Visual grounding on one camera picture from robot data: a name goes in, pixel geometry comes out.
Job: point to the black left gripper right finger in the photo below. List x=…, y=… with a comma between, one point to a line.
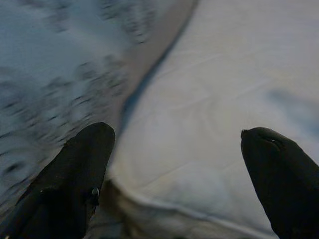
x=284, y=184

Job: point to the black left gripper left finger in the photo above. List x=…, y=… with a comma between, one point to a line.
x=67, y=179

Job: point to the plain grey pillow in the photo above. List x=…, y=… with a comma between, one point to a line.
x=211, y=99

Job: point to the yellow cartoon print blanket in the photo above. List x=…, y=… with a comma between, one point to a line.
x=49, y=62

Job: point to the white quilted mattress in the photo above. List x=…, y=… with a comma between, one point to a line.
x=154, y=42

